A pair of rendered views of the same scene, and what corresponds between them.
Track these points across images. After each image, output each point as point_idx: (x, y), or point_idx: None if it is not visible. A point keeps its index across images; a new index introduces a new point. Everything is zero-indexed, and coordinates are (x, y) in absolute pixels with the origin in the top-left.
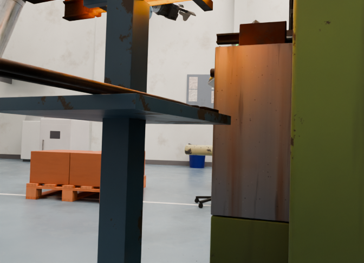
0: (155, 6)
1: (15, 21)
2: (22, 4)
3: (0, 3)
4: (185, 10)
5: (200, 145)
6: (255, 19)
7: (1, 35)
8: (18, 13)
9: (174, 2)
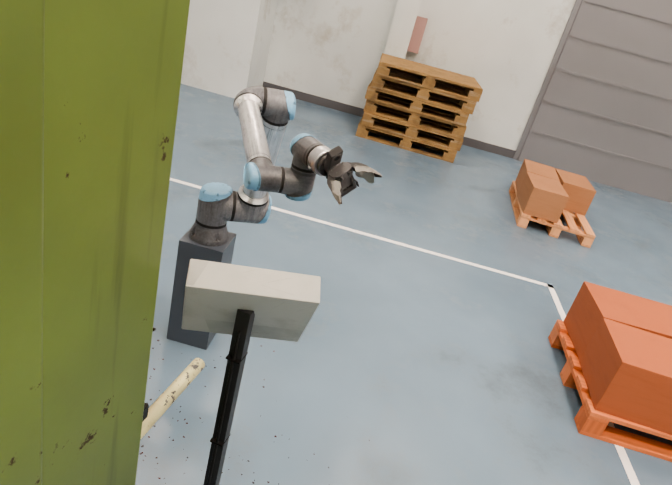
0: (311, 168)
1: (269, 143)
2: (272, 127)
3: None
4: (329, 188)
5: (187, 368)
6: (190, 259)
7: None
8: (270, 136)
9: (344, 168)
